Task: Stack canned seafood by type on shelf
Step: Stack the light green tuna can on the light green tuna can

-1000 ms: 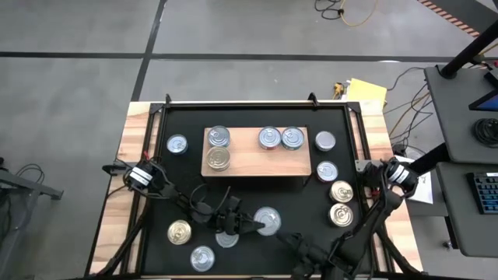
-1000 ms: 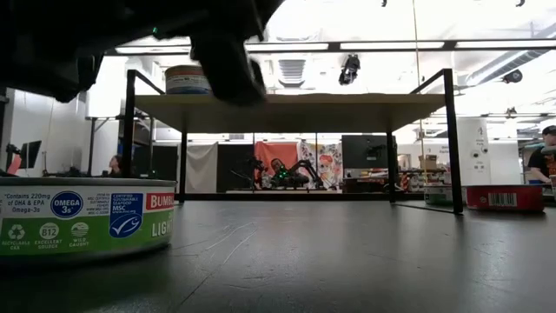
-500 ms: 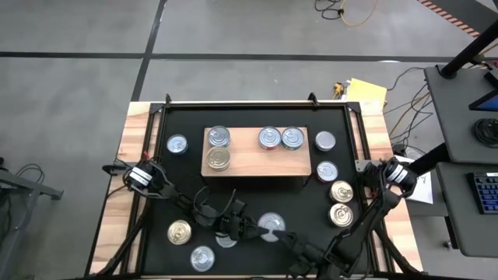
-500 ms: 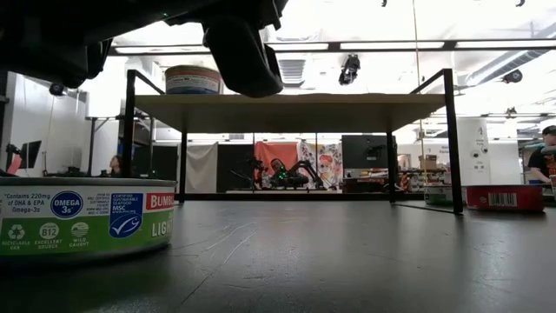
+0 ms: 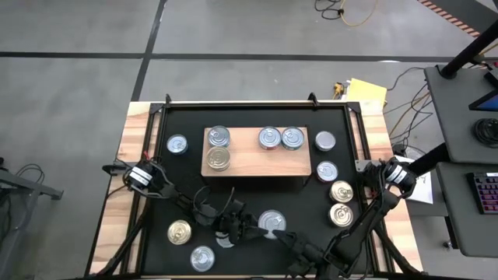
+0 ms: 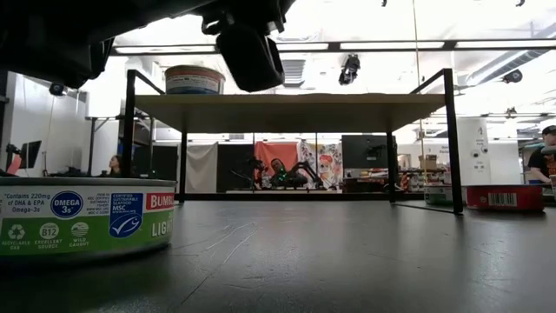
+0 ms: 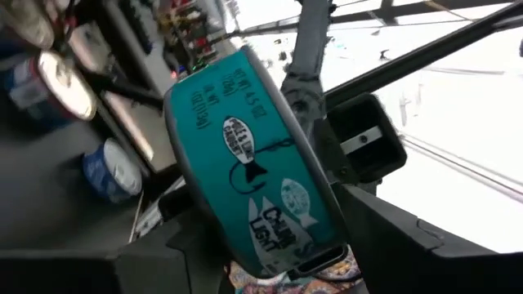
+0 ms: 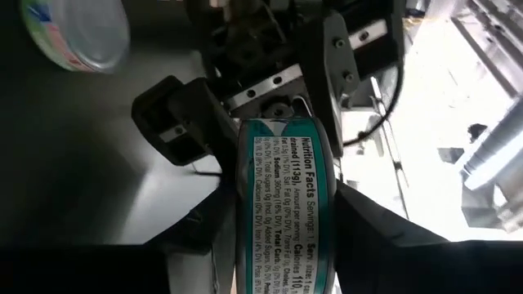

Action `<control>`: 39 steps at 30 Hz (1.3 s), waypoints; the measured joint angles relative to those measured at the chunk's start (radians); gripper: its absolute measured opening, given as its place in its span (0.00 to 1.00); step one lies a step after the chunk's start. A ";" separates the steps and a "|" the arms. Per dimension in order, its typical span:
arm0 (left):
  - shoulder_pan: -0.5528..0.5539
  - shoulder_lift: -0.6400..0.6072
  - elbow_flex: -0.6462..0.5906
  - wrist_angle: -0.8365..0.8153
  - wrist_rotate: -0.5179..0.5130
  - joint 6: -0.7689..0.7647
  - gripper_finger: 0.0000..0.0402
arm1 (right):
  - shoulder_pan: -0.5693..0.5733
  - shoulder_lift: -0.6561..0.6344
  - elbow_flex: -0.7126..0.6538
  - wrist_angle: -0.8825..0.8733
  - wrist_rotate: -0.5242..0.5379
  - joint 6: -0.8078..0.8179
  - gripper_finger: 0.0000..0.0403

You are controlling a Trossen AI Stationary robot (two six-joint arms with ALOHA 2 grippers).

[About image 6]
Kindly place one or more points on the black T-shaped stand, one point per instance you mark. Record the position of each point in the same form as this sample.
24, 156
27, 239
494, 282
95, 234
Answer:
92, 143

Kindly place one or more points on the green white label tuna can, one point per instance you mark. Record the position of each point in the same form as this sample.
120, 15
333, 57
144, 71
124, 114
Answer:
87, 226
436, 195

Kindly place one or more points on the black metal rig frame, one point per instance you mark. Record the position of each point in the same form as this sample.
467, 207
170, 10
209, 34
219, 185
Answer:
282, 196

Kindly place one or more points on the wooden shelf black metal legs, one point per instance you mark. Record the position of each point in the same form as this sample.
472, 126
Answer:
286, 113

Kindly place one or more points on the orange hanging cloth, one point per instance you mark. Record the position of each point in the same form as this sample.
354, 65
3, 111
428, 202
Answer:
271, 150

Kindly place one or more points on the black display screen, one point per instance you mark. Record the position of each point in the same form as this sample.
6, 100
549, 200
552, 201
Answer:
360, 152

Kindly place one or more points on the brown cardboard box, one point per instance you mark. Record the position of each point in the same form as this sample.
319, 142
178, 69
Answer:
428, 161

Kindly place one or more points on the person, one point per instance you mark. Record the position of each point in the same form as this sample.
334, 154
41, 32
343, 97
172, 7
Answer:
540, 161
115, 167
277, 166

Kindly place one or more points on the white hanging cloth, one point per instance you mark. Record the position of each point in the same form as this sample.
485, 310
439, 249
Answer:
202, 167

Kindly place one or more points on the cluttered background table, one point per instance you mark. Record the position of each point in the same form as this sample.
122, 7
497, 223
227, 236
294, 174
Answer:
369, 180

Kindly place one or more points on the black partition panel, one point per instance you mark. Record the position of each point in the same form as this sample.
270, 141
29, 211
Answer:
234, 152

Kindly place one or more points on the black ceiling dome device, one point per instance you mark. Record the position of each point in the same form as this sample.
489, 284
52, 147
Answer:
512, 76

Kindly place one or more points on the black hanging overhead camera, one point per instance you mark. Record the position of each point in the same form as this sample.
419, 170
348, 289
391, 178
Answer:
349, 69

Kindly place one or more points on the gold-lid can red blue label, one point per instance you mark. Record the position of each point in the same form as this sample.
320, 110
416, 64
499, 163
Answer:
195, 82

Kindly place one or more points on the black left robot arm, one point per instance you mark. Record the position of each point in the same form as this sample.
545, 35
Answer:
52, 39

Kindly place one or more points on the background black robot arm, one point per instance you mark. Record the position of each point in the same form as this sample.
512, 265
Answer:
247, 171
304, 171

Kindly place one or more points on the small black dome camera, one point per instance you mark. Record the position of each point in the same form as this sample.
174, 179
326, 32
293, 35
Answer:
57, 89

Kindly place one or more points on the silver tuna can red label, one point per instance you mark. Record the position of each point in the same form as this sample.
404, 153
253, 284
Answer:
504, 199

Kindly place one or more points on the dark equipment cabinet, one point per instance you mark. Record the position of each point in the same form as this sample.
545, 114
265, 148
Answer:
163, 163

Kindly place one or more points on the black table mat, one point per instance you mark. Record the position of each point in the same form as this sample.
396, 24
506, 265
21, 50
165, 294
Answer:
304, 261

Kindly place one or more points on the patterned hanging cloth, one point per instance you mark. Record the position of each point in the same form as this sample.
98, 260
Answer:
332, 167

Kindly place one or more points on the white square pillar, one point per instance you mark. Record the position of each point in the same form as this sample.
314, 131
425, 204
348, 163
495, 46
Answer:
473, 148

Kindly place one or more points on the black desk monitor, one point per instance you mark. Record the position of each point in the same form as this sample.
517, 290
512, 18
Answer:
30, 154

